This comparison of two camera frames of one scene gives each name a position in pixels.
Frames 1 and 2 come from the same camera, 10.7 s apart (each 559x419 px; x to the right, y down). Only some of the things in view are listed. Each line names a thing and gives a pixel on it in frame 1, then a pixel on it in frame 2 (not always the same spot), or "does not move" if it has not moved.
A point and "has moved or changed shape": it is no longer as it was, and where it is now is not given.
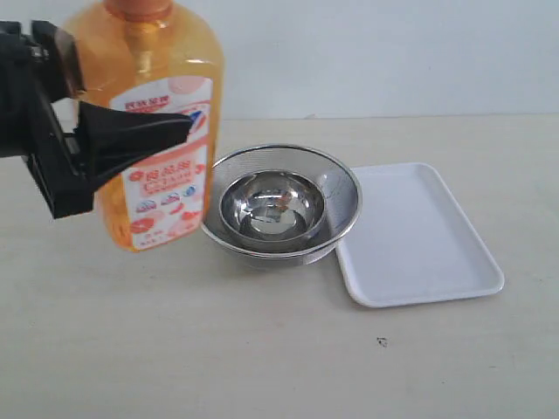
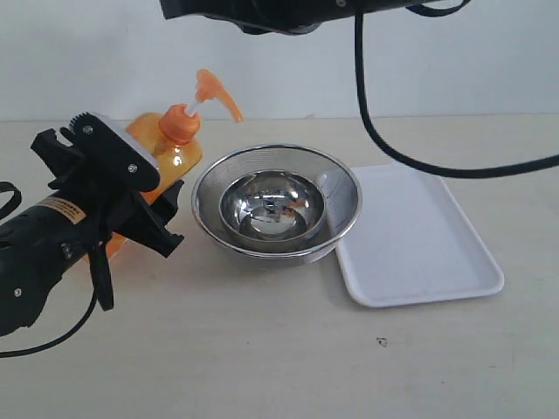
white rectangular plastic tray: (412, 242) does not move
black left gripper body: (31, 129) -> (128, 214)
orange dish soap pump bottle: (138, 53) has moved or changed shape
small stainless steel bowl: (272, 204) does not move
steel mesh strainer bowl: (279, 204) does not move
